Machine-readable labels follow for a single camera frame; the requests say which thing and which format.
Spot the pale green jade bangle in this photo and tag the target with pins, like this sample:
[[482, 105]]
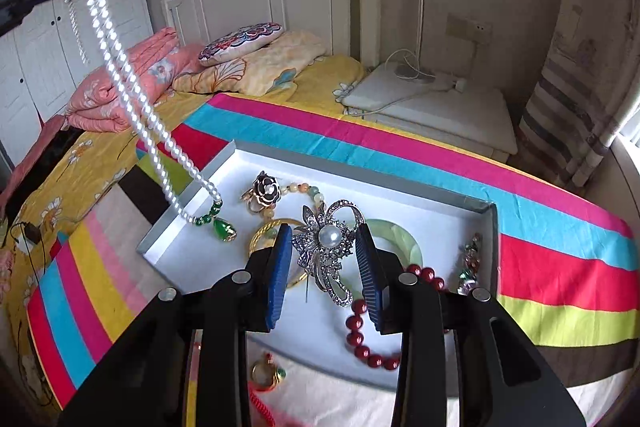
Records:
[[400, 237]]

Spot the striped blanket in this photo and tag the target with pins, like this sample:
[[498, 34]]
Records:
[[350, 142]]

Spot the white nightstand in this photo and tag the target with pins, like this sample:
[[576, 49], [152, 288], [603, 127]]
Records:
[[450, 112]]

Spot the yellow floral bedsheet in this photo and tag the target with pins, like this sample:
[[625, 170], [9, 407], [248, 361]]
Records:
[[75, 167]]

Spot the white lamp pole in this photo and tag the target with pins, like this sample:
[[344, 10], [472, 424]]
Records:
[[421, 7]]

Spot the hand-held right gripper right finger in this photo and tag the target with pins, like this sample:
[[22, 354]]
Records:
[[367, 277]]

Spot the silver cardboard box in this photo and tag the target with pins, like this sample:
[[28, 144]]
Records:
[[410, 207]]

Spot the yellow floral pillow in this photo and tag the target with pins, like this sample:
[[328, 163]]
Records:
[[280, 62]]

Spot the white charger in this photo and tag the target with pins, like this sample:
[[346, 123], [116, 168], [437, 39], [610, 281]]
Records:
[[456, 83]]

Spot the wall socket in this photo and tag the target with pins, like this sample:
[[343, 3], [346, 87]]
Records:
[[467, 28]]

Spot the black charger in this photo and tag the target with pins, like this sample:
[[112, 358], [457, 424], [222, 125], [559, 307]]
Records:
[[32, 233]]

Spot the gold bangle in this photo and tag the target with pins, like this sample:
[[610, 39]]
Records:
[[260, 232]]

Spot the rhinestone brooch with pearl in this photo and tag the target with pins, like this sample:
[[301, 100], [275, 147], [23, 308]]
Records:
[[327, 237]]

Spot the pink folded quilt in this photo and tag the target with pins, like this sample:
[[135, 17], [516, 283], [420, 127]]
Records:
[[150, 67]]

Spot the striped printed curtain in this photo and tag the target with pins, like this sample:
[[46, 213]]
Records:
[[565, 107]]

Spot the embroidered round pillow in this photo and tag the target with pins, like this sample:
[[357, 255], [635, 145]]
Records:
[[240, 44]]

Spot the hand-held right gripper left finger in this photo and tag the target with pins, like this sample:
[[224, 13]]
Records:
[[280, 277]]

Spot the pink cloth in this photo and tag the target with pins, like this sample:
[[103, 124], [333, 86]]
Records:
[[37, 142]]

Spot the white wardrobe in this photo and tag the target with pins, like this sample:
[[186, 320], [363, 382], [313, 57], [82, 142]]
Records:
[[45, 47]]

